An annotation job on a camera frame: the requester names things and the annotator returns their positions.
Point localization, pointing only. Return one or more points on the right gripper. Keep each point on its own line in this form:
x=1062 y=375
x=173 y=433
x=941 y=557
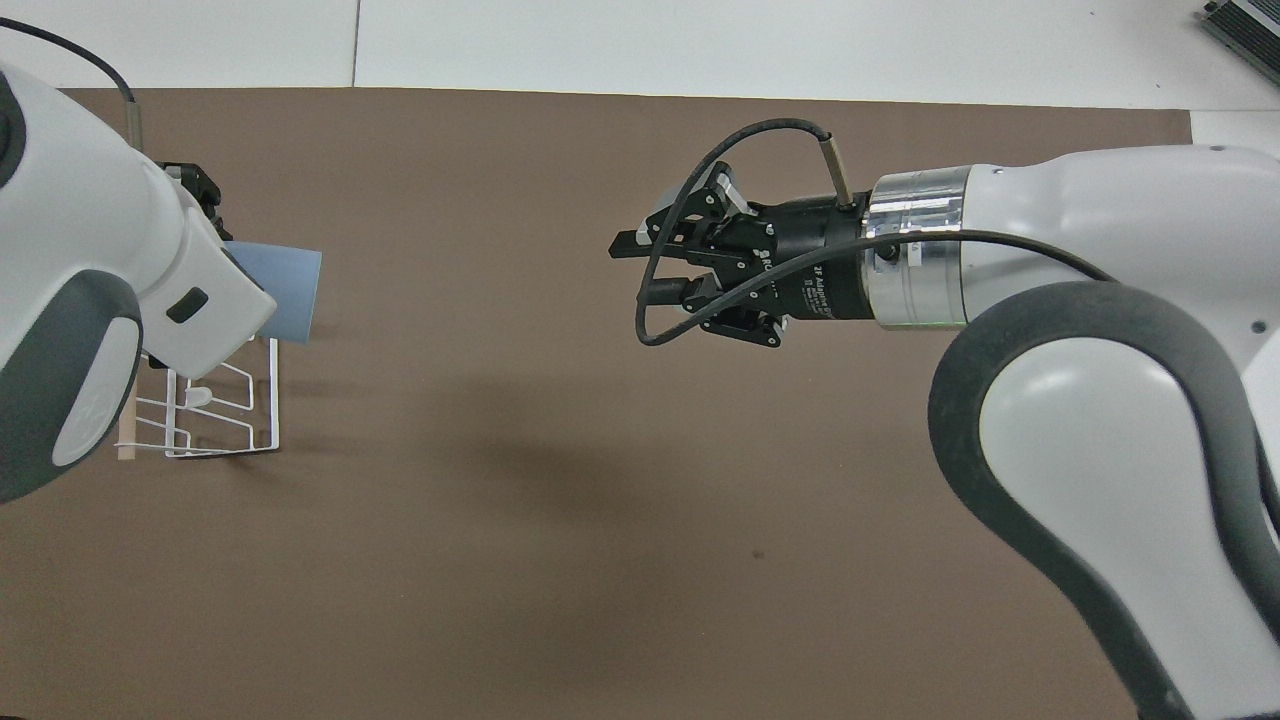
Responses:
x=815 y=255

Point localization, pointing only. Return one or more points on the light blue cup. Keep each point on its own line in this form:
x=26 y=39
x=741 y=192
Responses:
x=285 y=292

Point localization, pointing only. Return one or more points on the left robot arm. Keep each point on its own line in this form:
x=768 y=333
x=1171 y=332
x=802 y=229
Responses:
x=80 y=200

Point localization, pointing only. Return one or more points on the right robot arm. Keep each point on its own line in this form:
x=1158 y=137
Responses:
x=1100 y=420

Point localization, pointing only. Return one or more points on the grey metal device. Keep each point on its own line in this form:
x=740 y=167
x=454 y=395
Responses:
x=1250 y=25

